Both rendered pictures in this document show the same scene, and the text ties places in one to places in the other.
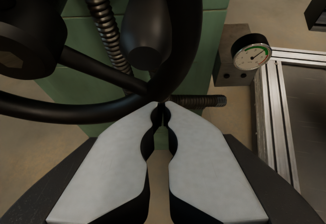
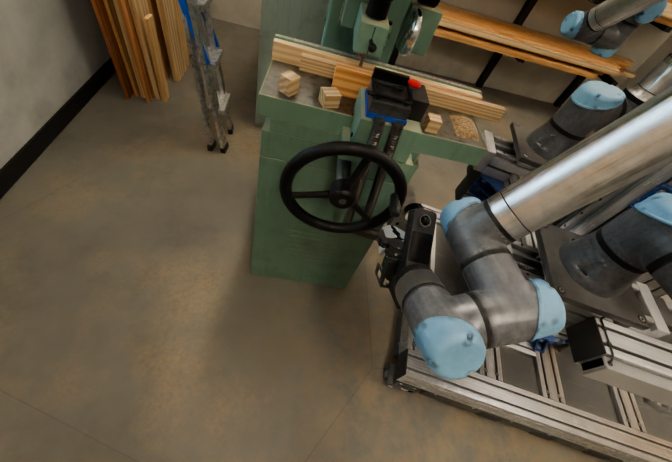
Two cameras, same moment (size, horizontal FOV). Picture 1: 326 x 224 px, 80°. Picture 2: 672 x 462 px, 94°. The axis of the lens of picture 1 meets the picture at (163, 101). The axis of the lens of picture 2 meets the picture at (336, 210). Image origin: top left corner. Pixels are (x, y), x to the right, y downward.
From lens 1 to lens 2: 60 cm
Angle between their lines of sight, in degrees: 14
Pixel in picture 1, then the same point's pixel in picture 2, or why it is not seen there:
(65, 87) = (277, 204)
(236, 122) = not seen: hidden behind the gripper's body
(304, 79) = not seen: hidden behind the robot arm
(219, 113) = (373, 259)
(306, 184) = not seen: hidden behind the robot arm
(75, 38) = (313, 178)
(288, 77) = (440, 237)
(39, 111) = (313, 220)
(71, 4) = (325, 163)
